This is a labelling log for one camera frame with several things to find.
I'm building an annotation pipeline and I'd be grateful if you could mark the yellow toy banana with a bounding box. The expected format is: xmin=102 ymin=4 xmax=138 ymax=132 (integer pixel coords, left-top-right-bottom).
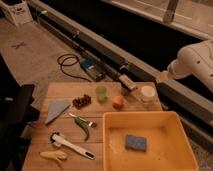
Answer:
xmin=39 ymin=150 xmax=67 ymax=162

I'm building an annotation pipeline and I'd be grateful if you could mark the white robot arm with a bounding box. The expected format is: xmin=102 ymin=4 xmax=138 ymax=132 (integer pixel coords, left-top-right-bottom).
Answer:
xmin=156 ymin=40 xmax=213 ymax=93

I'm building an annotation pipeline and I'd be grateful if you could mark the yellow plastic bin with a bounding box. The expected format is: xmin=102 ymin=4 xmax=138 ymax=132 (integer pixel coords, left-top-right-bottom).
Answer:
xmin=103 ymin=111 xmax=199 ymax=171

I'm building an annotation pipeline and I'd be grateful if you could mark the blue sponge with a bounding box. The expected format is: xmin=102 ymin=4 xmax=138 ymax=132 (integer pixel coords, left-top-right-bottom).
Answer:
xmin=125 ymin=135 xmax=147 ymax=151

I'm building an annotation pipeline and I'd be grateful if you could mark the blue electronic box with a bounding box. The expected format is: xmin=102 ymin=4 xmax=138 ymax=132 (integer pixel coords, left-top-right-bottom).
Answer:
xmin=80 ymin=59 xmax=95 ymax=70

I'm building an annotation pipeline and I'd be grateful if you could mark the dark toy grape bunch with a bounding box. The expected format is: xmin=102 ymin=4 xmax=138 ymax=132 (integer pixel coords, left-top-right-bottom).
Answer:
xmin=72 ymin=94 xmax=91 ymax=109

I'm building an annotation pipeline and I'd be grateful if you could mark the small metal peeler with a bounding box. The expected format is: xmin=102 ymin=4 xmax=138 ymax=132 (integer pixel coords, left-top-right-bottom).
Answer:
xmin=68 ymin=113 xmax=97 ymax=128

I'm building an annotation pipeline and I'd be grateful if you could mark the green toy chili pepper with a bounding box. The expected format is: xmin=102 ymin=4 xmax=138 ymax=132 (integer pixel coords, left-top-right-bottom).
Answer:
xmin=74 ymin=117 xmax=90 ymax=141

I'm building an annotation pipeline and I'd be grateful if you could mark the wooden cutting board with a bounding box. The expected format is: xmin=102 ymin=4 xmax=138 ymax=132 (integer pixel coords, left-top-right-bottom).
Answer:
xmin=21 ymin=81 xmax=163 ymax=171

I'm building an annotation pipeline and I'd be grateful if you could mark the grey triangular cloth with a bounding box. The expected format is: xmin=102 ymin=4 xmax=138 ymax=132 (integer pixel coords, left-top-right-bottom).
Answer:
xmin=45 ymin=100 xmax=70 ymax=125

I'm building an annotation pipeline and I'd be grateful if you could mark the black chair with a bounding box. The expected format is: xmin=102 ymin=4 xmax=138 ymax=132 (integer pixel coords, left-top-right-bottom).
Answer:
xmin=0 ymin=54 xmax=40 ymax=171

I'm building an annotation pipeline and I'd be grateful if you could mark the white storage box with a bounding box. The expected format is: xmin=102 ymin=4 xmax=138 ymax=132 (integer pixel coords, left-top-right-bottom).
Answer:
xmin=0 ymin=0 xmax=33 ymax=26

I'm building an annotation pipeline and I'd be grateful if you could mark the grey metal rail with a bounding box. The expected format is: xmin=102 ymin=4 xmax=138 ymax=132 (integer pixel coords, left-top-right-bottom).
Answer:
xmin=28 ymin=0 xmax=213 ymax=128

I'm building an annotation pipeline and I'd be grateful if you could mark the beige box on rail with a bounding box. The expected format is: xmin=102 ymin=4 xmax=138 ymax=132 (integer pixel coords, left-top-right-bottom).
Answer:
xmin=119 ymin=74 xmax=137 ymax=91

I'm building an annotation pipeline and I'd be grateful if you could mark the black cable loop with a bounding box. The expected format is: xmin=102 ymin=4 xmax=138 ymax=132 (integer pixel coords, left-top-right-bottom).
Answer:
xmin=56 ymin=53 xmax=92 ymax=83

